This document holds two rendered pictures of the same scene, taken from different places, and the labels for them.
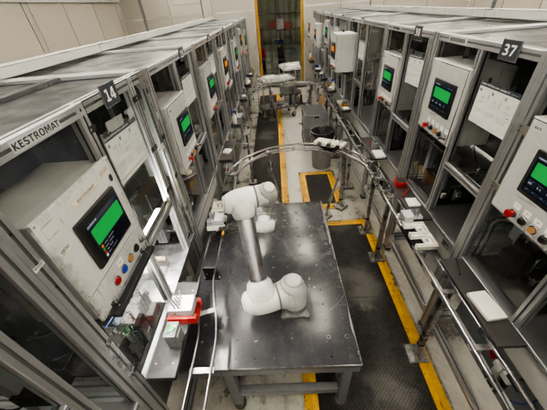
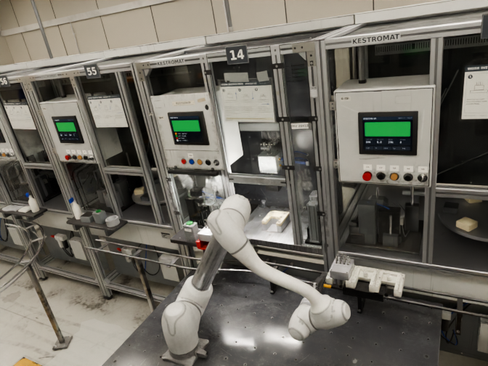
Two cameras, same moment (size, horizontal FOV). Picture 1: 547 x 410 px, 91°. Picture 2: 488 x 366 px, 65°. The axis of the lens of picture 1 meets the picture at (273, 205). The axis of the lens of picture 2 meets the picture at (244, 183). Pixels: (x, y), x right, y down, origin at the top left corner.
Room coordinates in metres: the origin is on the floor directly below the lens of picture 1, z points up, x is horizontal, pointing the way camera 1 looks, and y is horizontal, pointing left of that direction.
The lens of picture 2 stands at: (2.10, -1.17, 2.17)
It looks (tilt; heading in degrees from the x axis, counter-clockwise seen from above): 23 degrees down; 119
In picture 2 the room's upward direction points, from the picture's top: 9 degrees counter-clockwise
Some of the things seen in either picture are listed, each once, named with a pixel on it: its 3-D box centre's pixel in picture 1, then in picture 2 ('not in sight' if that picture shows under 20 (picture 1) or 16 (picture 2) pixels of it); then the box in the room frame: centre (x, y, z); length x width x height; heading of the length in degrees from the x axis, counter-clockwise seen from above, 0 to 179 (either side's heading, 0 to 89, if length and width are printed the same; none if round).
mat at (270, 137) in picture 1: (269, 129); not in sight; (5.85, -0.06, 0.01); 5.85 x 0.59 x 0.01; 177
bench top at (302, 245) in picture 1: (266, 263); (269, 345); (1.40, 0.09, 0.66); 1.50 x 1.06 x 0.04; 177
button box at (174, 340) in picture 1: (172, 334); (192, 230); (0.72, 0.56, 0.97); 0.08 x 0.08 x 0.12; 87
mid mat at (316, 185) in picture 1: (319, 188); not in sight; (3.35, -0.70, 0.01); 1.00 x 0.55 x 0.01; 177
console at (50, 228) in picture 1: (75, 237); (197, 127); (0.79, 0.76, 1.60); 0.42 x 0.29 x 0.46; 177
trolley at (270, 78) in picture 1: (277, 95); not in sight; (6.78, -0.31, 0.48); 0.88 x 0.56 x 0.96; 105
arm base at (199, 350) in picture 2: (294, 300); (187, 347); (1.03, -0.08, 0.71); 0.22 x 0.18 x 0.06; 177
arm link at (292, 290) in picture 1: (292, 290); (179, 324); (1.01, -0.07, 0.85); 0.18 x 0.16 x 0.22; 103
